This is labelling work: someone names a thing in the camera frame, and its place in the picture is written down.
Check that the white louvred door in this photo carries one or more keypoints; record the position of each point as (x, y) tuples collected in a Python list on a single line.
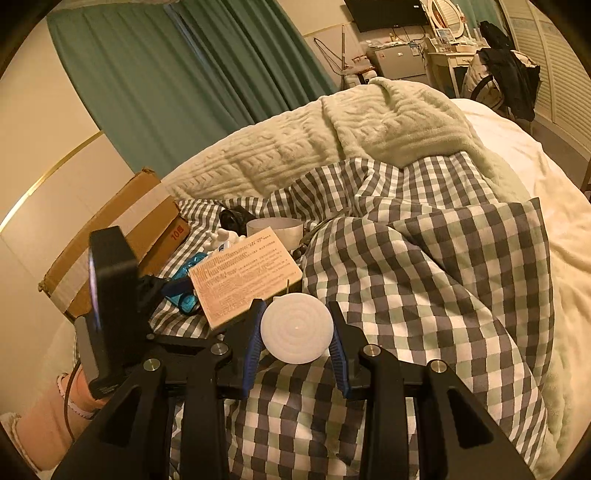
[(554, 69)]

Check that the white lace wristband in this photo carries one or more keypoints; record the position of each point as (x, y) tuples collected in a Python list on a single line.
[(64, 392)]

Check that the white cloth bag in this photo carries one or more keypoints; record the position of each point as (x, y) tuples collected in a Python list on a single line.
[(478, 85)]

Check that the black television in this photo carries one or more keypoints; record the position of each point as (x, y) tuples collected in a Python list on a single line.
[(388, 14)]

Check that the cream fluffy blanket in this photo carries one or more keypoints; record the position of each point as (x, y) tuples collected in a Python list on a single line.
[(323, 138)]

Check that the green curtain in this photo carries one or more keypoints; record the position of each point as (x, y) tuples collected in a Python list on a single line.
[(161, 69)]

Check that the beige printed box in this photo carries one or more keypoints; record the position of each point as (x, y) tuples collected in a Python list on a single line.
[(244, 281)]

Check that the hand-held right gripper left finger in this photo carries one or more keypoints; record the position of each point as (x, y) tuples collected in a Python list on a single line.
[(252, 351)]

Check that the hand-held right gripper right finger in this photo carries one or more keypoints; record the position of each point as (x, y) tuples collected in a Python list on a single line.
[(339, 364)]

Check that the metal folding rack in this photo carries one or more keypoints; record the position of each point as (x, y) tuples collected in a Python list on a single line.
[(334, 55)]

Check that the black fuzzy object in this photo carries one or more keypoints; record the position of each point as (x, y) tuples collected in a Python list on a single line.
[(235, 218)]

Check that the cardboard box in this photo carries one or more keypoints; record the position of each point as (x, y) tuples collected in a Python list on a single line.
[(138, 217)]

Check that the oval mirror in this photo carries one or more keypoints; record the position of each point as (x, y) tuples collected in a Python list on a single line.
[(450, 16)]

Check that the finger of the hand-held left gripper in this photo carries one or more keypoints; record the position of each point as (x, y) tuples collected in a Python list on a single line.
[(175, 288), (184, 340)]

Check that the checked duvet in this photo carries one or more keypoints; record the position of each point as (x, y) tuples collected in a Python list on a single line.
[(415, 300)]

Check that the grey mini fridge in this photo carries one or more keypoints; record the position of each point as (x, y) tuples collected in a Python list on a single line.
[(399, 62)]

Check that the cream dressing table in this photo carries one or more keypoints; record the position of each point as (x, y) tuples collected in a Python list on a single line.
[(445, 62)]

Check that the white cup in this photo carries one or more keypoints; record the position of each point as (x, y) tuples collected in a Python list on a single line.
[(277, 233)]

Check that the white ridged round lid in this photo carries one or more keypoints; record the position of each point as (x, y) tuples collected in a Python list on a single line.
[(297, 328)]

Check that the blue plastic pack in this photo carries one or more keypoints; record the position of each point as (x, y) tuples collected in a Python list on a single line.
[(189, 270)]

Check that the white bed quilt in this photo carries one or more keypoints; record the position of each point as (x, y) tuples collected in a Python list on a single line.
[(531, 152)]

